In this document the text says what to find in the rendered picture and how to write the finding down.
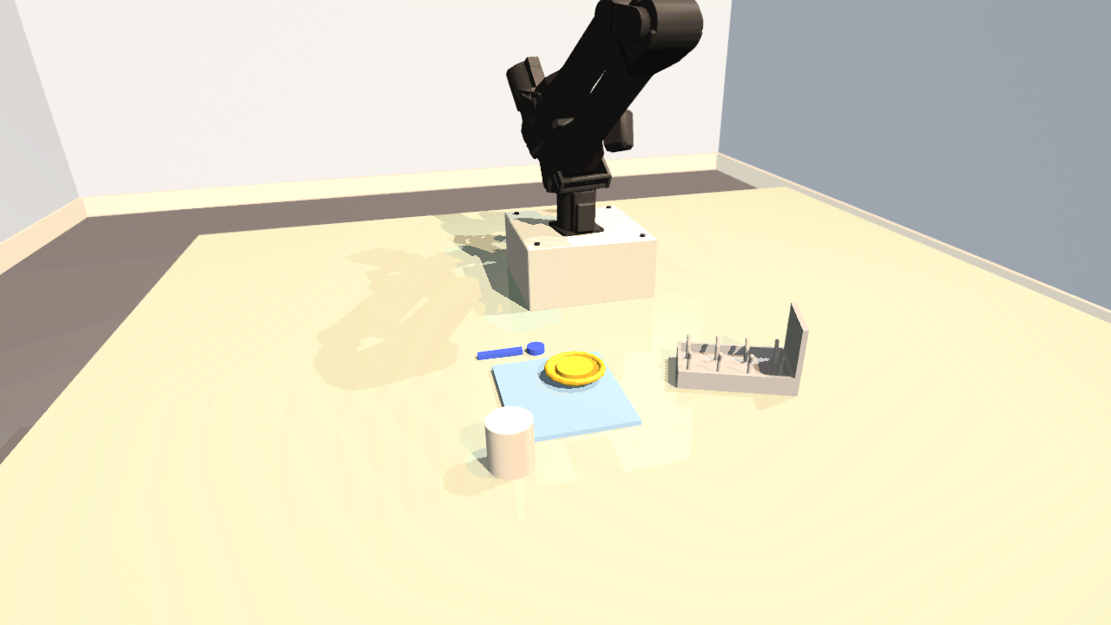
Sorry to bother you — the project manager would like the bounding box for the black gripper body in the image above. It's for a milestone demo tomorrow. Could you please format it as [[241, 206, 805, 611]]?
[[603, 110, 634, 152]]

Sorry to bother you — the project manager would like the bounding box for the beige dish rack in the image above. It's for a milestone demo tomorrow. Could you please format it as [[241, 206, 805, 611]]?
[[675, 302, 809, 397]]

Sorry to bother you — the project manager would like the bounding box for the white cylinder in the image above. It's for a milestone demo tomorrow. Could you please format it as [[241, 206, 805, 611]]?
[[484, 406, 536, 481]]

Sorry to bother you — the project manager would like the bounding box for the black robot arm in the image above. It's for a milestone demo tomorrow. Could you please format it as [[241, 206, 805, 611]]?
[[506, 0, 704, 236]]

